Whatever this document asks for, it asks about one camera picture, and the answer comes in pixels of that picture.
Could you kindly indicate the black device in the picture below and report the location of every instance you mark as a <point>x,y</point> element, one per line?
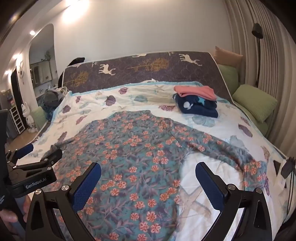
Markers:
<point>288,168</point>

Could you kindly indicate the green cushion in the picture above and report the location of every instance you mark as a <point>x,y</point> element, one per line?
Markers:
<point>38,117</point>

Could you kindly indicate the green potted plant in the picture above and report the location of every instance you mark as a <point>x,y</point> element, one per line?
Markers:
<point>47,55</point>

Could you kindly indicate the person's left hand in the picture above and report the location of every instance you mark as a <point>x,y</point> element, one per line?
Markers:
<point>8,217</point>

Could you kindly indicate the teal floral pajama top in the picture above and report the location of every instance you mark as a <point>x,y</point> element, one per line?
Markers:
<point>129,162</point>

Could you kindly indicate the navy star print folded garment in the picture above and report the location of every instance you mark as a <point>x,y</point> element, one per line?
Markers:
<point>198,106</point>

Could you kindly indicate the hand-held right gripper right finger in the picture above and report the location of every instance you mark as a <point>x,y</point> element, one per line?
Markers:
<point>209,187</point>

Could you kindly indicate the beige curtain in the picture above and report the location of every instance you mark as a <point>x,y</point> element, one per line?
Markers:
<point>277,69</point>

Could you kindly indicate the green pillow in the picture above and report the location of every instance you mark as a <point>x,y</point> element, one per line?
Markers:
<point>262,127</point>
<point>227,76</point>
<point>254,102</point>

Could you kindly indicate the white seashell print quilt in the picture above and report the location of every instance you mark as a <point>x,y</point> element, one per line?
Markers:
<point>143,102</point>

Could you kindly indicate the black wall television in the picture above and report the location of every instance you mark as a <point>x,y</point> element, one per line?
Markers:
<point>14,85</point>

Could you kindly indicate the grey pile of clothes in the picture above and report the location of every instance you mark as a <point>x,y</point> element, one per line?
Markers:
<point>52,97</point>

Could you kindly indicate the black floor lamp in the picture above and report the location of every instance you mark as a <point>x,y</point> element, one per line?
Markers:
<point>257,31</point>

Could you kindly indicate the tan pillow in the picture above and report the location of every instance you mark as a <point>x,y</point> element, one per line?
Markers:
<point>227,58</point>

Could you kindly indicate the white cat figurine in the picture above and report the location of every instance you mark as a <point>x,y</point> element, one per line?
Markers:
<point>29,115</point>

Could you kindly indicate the pink folded garment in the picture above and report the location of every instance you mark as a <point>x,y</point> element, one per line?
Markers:
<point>196,90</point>

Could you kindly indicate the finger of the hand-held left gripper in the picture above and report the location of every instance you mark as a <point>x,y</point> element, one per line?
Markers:
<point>24,149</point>
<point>53,154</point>

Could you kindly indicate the grey deer print mattress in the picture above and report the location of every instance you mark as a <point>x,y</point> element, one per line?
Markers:
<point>143,74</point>

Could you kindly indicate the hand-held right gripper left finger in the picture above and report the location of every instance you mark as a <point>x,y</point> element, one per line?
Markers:
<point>86,185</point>

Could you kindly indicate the white ladder rack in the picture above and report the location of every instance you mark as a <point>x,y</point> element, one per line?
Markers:
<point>17,120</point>

